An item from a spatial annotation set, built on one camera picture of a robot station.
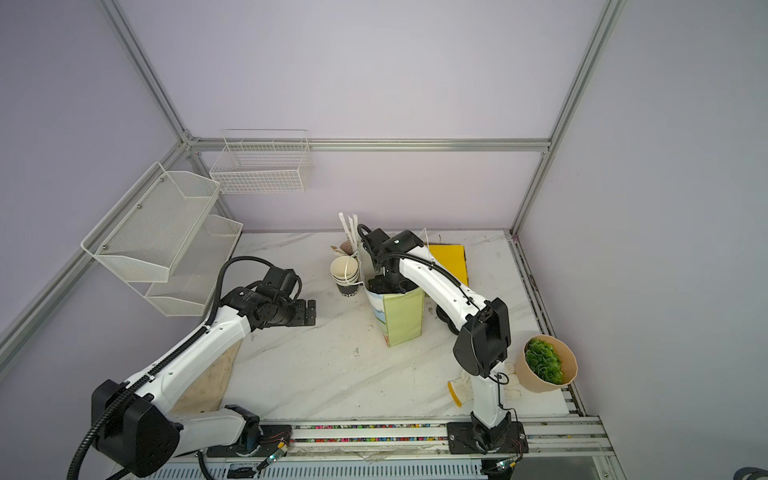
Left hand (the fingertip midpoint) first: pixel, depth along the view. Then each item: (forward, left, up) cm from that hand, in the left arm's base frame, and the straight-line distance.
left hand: (297, 317), depth 81 cm
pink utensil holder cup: (+30, -10, -5) cm, 32 cm away
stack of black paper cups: (+16, -11, -1) cm, 20 cm away
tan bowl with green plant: (-12, -66, -1) cm, 67 cm away
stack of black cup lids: (+6, -44, -12) cm, 46 cm away
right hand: (+5, -25, +3) cm, 26 cm away
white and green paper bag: (-2, -28, +6) cm, 29 cm away
